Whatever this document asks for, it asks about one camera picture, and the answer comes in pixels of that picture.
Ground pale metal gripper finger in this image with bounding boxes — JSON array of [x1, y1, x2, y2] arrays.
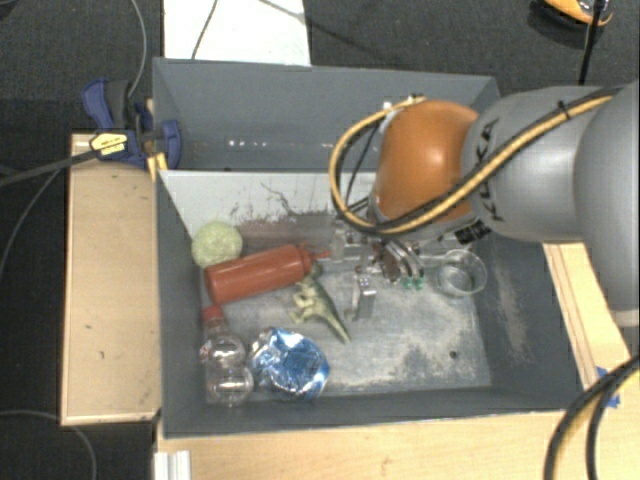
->
[[344, 275, 378, 323], [331, 222, 354, 262]]

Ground green toy dinosaur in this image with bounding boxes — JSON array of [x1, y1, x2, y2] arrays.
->
[[286, 262, 352, 345]]

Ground grey metal bin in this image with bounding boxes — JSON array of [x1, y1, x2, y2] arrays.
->
[[151, 56, 586, 439]]

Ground clear glass bowl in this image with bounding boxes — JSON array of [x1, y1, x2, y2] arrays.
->
[[435, 248, 489, 300]]

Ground red-brown squeeze bottle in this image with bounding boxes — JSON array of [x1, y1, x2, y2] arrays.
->
[[203, 242, 331, 307]]

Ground blue and silver foil packet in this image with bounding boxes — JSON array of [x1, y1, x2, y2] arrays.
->
[[247, 326, 332, 402]]

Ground pale green ball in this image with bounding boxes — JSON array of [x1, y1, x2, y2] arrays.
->
[[191, 220, 245, 269]]

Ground clear plastic bottle red cap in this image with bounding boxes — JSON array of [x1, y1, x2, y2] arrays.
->
[[199, 303, 256, 409]]

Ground pale wood board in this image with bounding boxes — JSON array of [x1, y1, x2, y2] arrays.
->
[[59, 132, 164, 427]]

